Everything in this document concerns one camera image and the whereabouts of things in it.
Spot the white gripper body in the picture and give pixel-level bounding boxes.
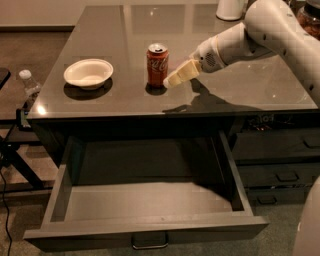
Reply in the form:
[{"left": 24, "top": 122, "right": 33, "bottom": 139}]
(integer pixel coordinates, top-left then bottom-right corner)
[{"left": 190, "top": 36, "right": 224, "bottom": 73}]

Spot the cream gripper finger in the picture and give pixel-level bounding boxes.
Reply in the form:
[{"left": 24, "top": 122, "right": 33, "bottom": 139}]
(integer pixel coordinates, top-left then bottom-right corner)
[{"left": 163, "top": 59, "right": 202, "bottom": 88}]

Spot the red coke can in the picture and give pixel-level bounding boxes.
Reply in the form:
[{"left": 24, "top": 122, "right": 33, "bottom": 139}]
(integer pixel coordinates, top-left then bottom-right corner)
[{"left": 146, "top": 43, "right": 169, "bottom": 88}]

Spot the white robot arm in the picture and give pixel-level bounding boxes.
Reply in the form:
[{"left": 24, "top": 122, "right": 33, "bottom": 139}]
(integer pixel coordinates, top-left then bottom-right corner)
[{"left": 165, "top": 0, "right": 320, "bottom": 256}]

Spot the right lower drawer unit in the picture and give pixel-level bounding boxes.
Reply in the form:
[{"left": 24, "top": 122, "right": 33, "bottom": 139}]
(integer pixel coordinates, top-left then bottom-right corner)
[{"left": 229, "top": 113, "right": 320, "bottom": 205}]

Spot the open grey top drawer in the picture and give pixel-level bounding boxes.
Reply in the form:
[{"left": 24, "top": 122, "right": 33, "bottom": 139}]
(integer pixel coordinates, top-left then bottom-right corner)
[{"left": 24, "top": 132, "right": 269, "bottom": 252}]

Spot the white cylindrical container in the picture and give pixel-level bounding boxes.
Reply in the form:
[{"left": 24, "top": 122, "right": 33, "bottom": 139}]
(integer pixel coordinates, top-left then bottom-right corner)
[{"left": 216, "top": 0, "right": 245, "bottom": 21}]

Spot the grey cabinet with countertop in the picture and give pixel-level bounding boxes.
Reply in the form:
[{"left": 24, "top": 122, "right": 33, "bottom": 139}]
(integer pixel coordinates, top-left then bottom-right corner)
[{"left": 28, "top": 4, "right": 319, "bottom": 164}]

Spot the glass snack jar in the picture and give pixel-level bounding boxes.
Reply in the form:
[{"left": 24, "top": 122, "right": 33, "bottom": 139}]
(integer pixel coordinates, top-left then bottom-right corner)
[{"left": 296, "top": 0, "right": 320, "bottom": 40}]

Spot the white paper bowl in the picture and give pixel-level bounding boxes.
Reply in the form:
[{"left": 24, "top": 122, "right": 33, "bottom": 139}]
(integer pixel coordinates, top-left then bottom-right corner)
[{"left": 63, "top": 59, "right": 114, "bottom": 90}]

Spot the clear plastic water bottle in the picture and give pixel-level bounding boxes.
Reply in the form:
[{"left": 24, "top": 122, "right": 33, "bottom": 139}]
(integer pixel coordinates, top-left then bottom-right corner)
[{"left": 19, "top": 69, "right": 42, "bottom": 101}]

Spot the metal drawer handle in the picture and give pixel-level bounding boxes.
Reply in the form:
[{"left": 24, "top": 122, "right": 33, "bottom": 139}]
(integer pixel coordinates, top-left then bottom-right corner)
[{"left": 131, "top": 232, "right": 169, "bottom": 250}]

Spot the black side table frame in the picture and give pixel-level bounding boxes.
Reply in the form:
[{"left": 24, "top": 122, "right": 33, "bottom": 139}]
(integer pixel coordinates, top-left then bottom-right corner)
[{"left": 0, "top": 67, "right": 56, "bottom": 194}]

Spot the black cable on floor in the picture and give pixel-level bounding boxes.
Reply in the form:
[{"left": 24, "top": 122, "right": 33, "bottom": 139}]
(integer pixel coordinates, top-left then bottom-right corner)
[{"left": 0, "top": 168, "right": 14, "bottom": 256}]

